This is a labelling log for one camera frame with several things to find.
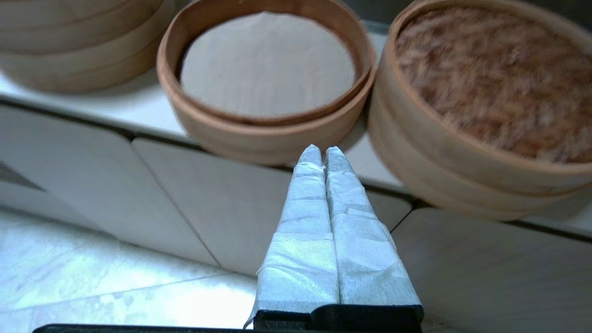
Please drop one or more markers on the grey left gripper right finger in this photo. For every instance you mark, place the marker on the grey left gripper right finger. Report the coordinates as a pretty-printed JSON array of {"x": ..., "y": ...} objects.
[{"x": 370, "y": 268}]

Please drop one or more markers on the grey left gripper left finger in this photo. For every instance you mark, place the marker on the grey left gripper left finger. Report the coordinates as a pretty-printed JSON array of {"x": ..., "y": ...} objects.
[{"x": 300, "y": 259}]

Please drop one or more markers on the woven bamboo steamer lid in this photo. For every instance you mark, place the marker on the woven bamboo steamer lid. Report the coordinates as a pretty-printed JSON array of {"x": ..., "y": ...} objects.
[{"x": 462, "y": 148}]

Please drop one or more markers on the small bamboo steamer basket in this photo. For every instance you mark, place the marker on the small bamboo steamer basket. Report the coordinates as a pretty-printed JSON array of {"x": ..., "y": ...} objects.
[
  {"x": 240, "y": 138},
  {"x": 83, "y": 69},
  {"x": 69, "y": 27},
  {"x": 416, "y": 171}
]

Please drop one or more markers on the white steamer liner cloth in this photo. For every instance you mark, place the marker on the white steamer liner cloth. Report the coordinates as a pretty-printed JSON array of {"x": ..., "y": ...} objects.
[{"x": 263, "y": 69}]

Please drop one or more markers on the white cabinet front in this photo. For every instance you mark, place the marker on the white cabinet front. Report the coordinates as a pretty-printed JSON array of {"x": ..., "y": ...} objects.
[{"x": 185, "y": 203}]

